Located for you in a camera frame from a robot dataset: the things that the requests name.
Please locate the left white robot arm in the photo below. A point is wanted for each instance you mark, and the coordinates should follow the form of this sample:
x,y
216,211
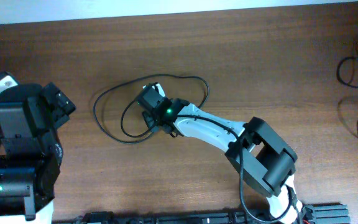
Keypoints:
x,y
30,150

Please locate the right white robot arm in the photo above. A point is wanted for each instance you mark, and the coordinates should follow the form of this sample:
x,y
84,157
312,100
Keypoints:
x,y
263,160

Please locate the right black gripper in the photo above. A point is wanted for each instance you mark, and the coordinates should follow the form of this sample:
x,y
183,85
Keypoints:
x,y
150,117

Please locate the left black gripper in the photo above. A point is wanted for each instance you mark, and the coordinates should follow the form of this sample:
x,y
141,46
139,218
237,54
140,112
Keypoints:
x,y
60,99

